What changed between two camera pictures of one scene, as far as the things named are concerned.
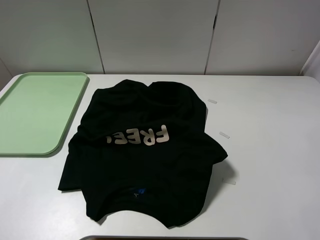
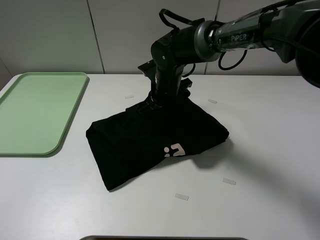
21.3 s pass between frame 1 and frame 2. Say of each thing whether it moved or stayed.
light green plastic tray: stayed
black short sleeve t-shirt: moved
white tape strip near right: stayed
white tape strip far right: stayed
